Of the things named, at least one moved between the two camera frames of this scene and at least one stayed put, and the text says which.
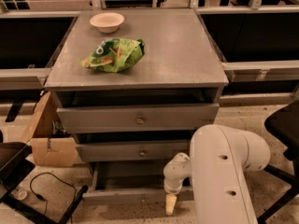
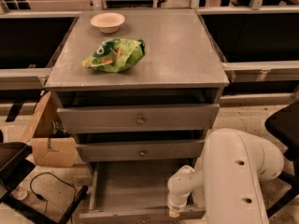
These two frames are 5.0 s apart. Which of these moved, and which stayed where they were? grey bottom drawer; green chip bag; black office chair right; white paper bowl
Moved: grey bottom drawer
Stayed: green chip bag; black office chair right; white paper bowl
